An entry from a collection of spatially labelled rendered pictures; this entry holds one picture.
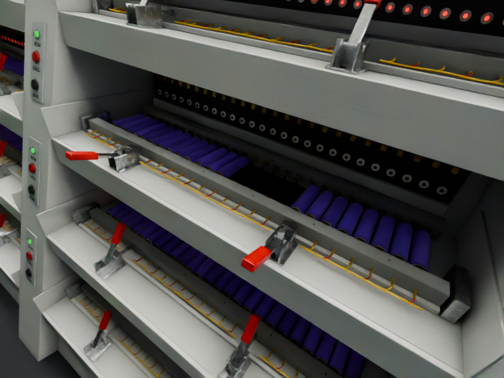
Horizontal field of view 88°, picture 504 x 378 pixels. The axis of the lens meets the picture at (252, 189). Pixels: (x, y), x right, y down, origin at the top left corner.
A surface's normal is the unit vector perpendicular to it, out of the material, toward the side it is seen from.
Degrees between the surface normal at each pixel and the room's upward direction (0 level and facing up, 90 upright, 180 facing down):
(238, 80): 109
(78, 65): 90
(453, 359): 19
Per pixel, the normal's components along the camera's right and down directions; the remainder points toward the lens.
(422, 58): -0.54, 0.43
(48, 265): 0.83, 0.39
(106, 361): 0.11, -0.82
